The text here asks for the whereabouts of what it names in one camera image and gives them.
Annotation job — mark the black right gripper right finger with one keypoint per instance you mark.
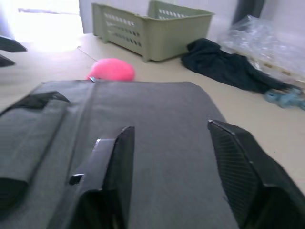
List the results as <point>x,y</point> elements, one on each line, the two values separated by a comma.
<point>240,167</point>

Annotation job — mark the black crumpled cloth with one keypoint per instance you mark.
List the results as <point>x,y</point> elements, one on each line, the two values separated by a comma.
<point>221,63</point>

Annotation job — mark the green plastic slotted basket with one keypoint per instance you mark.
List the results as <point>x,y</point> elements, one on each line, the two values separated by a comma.
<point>155,35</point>

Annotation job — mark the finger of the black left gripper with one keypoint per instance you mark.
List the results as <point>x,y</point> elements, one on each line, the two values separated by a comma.
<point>5,61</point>
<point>10,44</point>

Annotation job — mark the grey fabric laptop bag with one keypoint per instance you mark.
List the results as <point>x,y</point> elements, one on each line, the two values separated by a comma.
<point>164,124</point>

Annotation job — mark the light blue plastic object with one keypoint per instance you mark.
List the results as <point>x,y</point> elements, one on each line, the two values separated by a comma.
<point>284,97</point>

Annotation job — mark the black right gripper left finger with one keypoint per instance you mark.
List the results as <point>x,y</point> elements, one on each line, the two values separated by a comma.
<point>119,167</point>

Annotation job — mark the pink computer mouse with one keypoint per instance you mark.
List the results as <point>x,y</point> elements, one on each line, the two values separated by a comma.
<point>113,70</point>

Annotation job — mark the clear crinkled plastic bag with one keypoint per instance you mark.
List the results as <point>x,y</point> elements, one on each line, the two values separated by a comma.
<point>267,40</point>

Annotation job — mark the dark grey upright post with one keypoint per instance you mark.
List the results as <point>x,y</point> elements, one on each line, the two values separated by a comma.
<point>247,10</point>

